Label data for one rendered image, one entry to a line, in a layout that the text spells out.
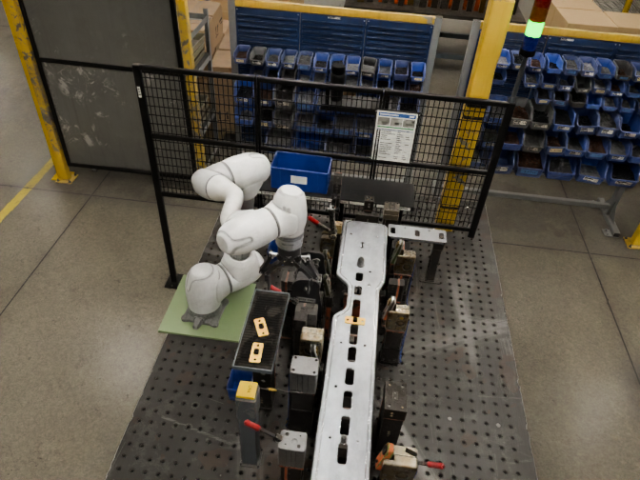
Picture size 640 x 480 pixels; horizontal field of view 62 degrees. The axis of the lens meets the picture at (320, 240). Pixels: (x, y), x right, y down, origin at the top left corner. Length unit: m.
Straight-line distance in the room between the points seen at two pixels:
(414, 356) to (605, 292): 2.13
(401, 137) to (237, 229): 1.50
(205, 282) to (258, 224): 0.95
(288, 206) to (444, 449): 1.23
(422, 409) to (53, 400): 2.04
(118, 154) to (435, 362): 3.13
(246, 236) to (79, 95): 3.15
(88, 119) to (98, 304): 1.53
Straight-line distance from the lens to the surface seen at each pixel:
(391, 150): 2.89
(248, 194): 2.18
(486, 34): 2.70
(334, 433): 1.94
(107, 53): 4.26
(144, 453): 2.30
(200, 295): 2.48
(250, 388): 1.84
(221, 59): 5.13
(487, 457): 2.36
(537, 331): 3.86
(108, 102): 4.44
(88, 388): 3.42
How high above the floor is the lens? 2.68
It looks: 41 degrees down
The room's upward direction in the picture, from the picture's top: 4 degrees clockwise
